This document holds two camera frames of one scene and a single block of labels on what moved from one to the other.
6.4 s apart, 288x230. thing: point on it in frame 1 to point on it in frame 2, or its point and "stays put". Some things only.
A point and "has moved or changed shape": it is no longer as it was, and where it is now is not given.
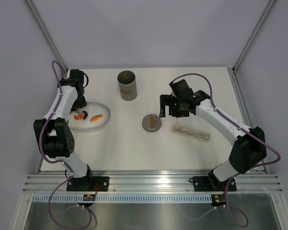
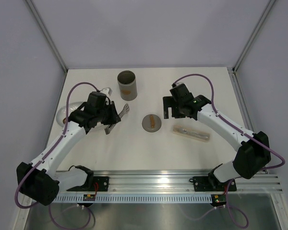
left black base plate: x=87 y=184 stays put
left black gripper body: x=79 y=102 to x=107 y=115
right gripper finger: x=173 y=111 stays put
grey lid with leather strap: x=151 y=123 stays put
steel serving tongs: x=80 y=110 has moved or changed shape
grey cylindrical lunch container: x=126 y=80 stays put
